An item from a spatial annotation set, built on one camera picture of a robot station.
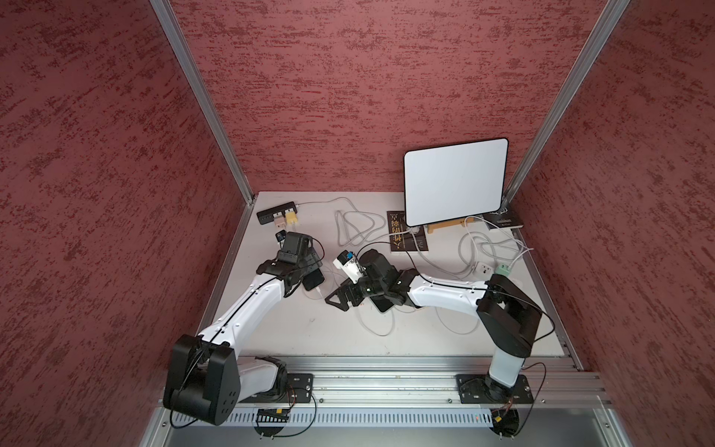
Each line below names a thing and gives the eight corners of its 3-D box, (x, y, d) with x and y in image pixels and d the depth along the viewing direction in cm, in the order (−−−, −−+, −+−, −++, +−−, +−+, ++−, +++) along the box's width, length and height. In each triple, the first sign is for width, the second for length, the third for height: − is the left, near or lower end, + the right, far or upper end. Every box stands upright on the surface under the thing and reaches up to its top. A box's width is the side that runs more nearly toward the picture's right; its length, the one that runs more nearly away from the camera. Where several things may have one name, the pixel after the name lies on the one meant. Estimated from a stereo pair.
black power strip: (259, 225, 112) (257, 221, 109) (257, 217, 114) (255, 212, 112) (298, 212, 116) (297, 207, 114) (294, 204, 119) (293, 200, 117)
